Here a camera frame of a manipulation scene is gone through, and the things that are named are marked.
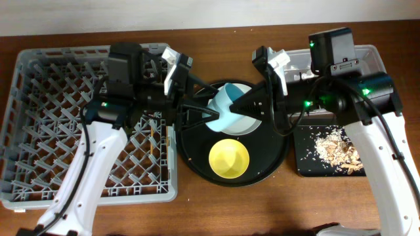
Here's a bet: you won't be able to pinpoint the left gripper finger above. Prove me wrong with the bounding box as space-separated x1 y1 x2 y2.
177 104 219 130
186 73 219 100

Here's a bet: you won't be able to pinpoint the grey dishwasher rack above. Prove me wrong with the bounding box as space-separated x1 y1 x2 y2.
1 45 178 211

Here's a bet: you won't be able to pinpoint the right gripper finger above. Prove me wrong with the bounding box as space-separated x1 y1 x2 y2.
236 82 266 104
229 100 272 121

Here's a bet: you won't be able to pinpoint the food scraps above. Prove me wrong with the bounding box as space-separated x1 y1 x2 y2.
300 126 364 175

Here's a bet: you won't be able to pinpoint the yellow bowl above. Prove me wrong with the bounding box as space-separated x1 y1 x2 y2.
208 139 250 179

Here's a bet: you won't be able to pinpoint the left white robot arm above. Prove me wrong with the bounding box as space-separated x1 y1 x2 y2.
17 42 219 235

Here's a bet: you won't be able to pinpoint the blue cup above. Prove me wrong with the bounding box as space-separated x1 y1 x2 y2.
206 83 244 132

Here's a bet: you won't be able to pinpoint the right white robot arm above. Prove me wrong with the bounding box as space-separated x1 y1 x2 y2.
230 28 419 235

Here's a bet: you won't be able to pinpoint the clear plastic bin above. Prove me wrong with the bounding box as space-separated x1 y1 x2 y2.
283 45 386 113

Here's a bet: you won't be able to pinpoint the white napkin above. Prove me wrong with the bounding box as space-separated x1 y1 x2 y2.
293 73 314 81

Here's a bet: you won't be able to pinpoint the round black tray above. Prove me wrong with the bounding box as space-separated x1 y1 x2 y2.
176 79 292 188

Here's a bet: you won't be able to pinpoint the pink cup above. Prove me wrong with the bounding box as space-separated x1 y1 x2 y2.
152 60 162 77

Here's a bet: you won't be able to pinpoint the black rectangular tray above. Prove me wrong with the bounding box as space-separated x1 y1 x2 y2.
293 124 367 177

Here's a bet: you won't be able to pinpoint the grey round plate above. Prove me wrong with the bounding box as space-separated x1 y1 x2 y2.
221 83 261 135

